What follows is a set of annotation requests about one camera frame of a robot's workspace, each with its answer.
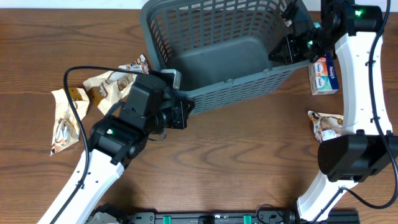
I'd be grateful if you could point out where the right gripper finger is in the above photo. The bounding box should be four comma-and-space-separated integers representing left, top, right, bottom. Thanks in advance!
268, 39, 289, 62
280, 0, 299, 22

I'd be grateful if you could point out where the grey plastic slotted basket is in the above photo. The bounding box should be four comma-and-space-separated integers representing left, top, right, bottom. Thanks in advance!
140, 0, 313, 114

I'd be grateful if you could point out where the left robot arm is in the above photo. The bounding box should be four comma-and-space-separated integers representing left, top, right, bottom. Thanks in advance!
39, 74, 195, 223

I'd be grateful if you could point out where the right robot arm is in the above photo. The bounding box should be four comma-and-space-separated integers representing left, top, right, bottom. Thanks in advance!
269, 1, 397, 223

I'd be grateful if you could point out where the cream snack pouch upper left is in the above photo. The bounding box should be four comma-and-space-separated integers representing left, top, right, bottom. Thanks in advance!
83, 71, 137, 115

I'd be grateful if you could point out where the cream snack pouch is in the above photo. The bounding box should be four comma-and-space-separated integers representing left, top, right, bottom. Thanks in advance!
50, 87, 90, 156
83, 71, 137, 115
307, 110, 343, 143

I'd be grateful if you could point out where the cream snack pouch right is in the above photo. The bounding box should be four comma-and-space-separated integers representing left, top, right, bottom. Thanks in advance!
307, 110, 343, 143

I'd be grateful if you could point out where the cream snack pouch far left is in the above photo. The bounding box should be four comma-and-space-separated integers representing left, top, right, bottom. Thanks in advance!
50, 87, 90, 156

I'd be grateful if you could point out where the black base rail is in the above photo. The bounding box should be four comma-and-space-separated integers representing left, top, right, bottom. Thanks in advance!
83, 202, 361, 224

